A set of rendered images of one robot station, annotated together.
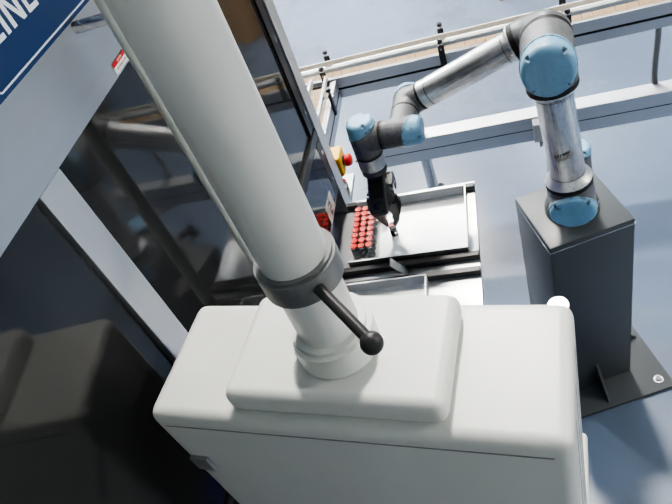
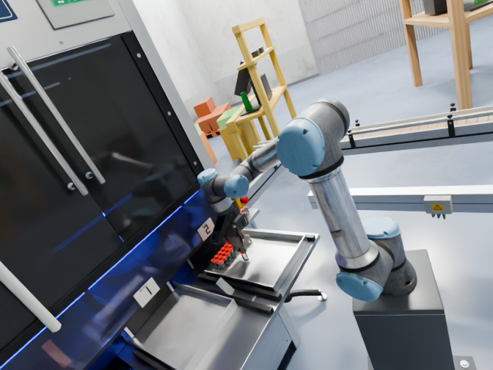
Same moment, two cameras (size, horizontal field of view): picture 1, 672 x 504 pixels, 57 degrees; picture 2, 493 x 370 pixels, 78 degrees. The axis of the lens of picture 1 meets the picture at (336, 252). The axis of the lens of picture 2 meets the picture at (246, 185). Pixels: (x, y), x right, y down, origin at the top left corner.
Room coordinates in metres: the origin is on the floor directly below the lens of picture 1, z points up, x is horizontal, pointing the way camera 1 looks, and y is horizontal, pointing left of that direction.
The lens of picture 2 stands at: (0.46, -0.69, 1.63)
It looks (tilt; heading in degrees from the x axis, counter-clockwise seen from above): 24 degrees down; 23
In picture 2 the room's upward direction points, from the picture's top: 25 degrees counter-clockwise
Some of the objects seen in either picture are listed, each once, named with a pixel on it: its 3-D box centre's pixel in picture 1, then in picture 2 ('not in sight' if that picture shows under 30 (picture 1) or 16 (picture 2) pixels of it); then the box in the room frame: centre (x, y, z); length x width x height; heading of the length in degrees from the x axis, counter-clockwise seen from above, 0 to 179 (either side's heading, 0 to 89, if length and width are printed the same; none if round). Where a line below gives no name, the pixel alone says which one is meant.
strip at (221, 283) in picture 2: (417, 265); (235, 289); (1.17, -0.19, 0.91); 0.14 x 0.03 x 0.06; 68
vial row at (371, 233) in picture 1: (372, 230); (234, 252); (1.38, -0.13, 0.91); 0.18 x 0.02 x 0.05; 157
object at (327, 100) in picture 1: (311, 136); (251, 180); (1.97, -0.09, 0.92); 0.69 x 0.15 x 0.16; 157
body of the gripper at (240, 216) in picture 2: (379, 181); (230, 219); (1.36, -0.19, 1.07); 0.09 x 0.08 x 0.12; 157
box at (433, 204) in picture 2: (548, 128); (438, 204); (1.97, -1.01, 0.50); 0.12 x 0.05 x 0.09; 67
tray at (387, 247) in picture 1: (408, 226); (255, 256); (1.34, -0.23, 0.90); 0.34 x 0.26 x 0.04; 67
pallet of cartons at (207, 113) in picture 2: not in sight; (213, 115); (7.41, 2.26, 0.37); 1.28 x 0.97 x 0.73; 175
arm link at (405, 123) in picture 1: (402, 128); (234, 183); (1.33, -0.28, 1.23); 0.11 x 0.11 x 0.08; 62
